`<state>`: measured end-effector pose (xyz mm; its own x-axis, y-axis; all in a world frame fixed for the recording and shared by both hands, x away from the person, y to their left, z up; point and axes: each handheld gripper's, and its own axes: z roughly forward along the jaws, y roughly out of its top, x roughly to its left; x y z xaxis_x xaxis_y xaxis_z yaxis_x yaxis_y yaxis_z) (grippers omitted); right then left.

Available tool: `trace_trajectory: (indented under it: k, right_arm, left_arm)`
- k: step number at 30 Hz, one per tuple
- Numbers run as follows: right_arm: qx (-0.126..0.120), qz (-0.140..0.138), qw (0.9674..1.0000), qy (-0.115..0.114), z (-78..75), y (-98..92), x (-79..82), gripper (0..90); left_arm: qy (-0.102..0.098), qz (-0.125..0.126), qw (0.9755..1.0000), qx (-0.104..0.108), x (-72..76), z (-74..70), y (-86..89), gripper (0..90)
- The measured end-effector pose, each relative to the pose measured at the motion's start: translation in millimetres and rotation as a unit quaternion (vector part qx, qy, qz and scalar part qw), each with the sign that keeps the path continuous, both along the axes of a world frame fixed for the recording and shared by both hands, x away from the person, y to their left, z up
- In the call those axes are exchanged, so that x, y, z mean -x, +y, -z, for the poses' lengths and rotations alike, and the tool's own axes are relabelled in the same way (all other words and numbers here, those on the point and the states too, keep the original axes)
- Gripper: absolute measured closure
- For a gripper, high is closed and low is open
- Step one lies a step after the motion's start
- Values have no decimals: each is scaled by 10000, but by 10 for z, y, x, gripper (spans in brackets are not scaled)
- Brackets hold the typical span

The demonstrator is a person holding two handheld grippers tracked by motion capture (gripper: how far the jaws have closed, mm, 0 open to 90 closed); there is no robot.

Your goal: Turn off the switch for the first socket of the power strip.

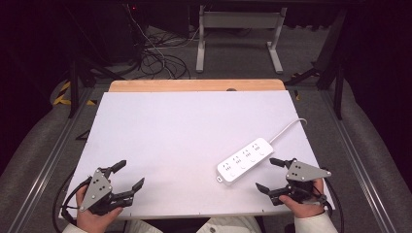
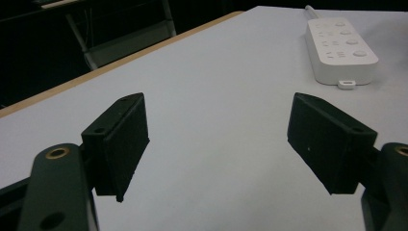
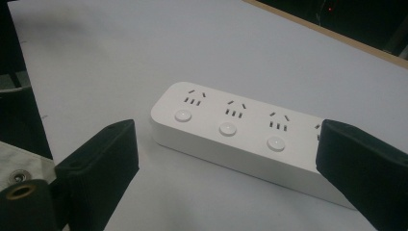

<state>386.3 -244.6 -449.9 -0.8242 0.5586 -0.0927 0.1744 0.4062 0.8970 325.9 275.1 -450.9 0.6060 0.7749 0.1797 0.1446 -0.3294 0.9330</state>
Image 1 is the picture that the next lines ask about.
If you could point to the black equipment box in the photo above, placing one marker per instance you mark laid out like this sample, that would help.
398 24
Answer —
120 32

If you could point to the wooden table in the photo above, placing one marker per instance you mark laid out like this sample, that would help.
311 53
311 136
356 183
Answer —
194 85

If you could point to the white power strip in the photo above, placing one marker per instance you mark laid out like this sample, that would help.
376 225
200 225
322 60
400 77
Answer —
244 160

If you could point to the person's left hand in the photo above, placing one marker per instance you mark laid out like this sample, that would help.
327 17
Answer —
90 223

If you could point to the white metal stand frame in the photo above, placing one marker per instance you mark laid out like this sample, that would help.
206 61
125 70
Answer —
239 19

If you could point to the white board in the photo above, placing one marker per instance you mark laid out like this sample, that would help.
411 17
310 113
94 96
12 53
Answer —
181 136

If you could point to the black metal stand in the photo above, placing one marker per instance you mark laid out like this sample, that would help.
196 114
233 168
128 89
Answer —
336 81
76 84

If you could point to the yellow black hazard tape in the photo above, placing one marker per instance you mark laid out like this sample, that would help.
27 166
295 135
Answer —
63 93

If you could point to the person's right hand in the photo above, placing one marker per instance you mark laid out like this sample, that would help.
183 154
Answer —
307 208

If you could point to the metal floor rail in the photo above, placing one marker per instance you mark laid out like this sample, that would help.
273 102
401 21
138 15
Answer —
45 168
359 165

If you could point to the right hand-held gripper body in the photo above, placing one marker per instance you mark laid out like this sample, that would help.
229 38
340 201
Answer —
302 173

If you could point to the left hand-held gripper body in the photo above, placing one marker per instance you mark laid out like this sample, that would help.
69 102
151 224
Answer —
97 191

